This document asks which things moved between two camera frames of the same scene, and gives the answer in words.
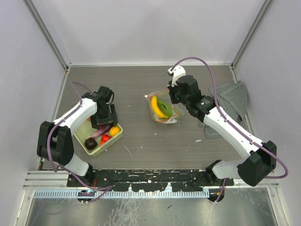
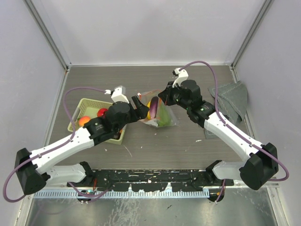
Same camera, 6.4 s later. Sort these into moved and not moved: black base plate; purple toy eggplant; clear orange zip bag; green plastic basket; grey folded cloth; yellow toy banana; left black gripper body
Moved: left black gripper body; green plastic basket; yellow toy banana; purple toy eggplant; clear orange zip bag
Not moved: black base plate; grey folded cloth
